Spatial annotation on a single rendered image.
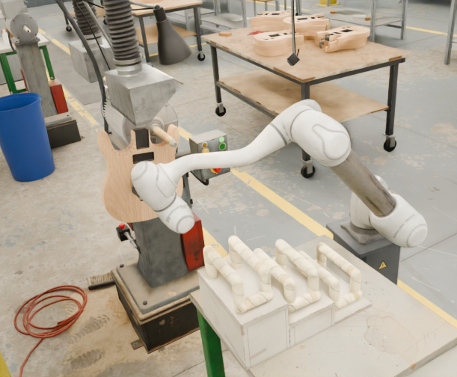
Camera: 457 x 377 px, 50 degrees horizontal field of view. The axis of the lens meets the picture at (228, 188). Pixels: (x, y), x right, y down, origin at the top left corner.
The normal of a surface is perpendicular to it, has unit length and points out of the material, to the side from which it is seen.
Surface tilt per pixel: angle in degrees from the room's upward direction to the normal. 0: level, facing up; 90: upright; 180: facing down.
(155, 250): 90
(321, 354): 0
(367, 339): 0
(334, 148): 85
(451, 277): 0
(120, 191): 88
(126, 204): 88
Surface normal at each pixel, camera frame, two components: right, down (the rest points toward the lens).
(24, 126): 0.59, 0.40
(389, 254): 0.37, 0.43
